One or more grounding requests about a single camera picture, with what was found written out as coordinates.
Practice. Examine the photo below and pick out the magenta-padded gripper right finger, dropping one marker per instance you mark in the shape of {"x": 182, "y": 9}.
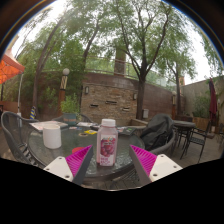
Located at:
{"x": 163, "y": 166}

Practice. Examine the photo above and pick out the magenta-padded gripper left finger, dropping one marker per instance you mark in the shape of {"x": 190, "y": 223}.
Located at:
{"x": 60, "y": 166}

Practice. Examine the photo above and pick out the pink drink bottle white cap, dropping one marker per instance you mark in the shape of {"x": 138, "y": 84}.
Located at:
{"x": 107, "y": 146}

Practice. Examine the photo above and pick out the flat round red coaster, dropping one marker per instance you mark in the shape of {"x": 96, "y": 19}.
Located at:
{"x": 76, "y": 149}

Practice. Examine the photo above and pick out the white cup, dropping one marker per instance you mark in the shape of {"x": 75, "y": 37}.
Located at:
{"x": 52, "y": 137}

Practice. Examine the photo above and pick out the dark grey jacket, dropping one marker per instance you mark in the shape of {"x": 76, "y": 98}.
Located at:
{"x": 156, "y": 131}

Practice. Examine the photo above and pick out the black metal chair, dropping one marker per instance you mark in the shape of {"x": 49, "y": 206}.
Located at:
{"x": 196, "y": 140}

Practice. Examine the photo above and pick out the white picture book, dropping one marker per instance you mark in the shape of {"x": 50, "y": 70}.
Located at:
{"x": 46, "y": 125}

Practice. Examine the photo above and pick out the small yellow card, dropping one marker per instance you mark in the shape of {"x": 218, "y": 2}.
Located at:
{"x": 90, "y": 132}

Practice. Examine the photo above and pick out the dark board with cards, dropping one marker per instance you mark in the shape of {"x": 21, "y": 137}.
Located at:
{"x": 126, "y": 130}

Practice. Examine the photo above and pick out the grey mesh metal chair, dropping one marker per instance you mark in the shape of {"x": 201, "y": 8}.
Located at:
{"x": 15, "y": 133}
{"x": 85, "y": 117}

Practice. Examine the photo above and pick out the blue yellow striped pole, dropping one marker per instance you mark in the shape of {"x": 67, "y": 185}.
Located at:
{"x": 32, "y": 113}

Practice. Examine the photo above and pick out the potted green plant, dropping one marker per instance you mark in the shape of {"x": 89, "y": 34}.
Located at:
{"x": 70, "y": 105}

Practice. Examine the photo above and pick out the closed maroon parasol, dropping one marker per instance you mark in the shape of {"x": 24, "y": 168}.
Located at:
{"x": 213, "y": 100}

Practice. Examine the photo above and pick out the orange parasol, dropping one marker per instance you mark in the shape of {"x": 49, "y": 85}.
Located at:
{"x": 10, "y": 68}

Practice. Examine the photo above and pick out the grey wall box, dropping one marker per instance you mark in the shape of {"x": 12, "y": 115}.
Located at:
{"x": 145, "y": 113}

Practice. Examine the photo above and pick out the wall lantern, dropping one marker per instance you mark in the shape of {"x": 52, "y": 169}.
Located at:
{"x": 86, "y": 90}
{"x": 135, "y": 96}

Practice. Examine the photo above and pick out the wooden lamp post white globe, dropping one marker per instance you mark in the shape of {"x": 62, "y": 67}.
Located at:
{"x": 63, "y": 90}

